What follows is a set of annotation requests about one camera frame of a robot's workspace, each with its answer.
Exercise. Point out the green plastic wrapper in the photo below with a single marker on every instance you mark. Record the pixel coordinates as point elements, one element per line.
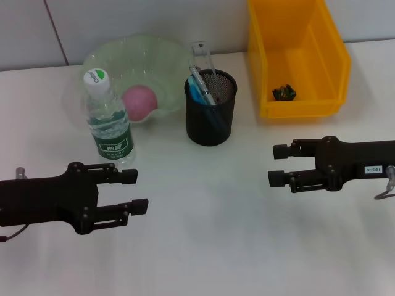
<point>284,93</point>

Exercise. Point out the pink peach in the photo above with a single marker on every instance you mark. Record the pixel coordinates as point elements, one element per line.
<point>140,101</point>

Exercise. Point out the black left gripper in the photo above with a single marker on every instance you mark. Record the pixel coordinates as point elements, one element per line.
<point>49,197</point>

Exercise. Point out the green label water bottle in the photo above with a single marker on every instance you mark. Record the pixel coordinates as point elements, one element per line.
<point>112,138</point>

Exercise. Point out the silver left gripper plug stub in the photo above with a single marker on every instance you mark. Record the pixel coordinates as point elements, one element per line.
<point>20,172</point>

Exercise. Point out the silver white pen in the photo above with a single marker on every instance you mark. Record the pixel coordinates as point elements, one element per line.
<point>202,84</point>

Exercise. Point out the silver gripper plug stub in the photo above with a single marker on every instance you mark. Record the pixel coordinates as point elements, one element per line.
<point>390,175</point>
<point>20,172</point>

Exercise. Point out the yellow plastic bin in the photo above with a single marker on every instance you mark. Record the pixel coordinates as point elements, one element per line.
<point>293,108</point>

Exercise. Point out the translucent green fruit bowl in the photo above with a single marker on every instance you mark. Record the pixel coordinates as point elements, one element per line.
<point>148,61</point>

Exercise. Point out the silver right gripper plug stub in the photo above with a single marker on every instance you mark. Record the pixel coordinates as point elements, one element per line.
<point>390,175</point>

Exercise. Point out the transparent plastic ruler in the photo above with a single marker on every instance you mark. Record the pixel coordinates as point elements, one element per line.
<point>203,55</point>

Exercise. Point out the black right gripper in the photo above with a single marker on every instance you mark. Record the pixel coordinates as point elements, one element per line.
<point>355,163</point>

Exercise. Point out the black mesh pen cup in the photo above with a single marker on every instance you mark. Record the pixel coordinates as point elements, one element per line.
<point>210,129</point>

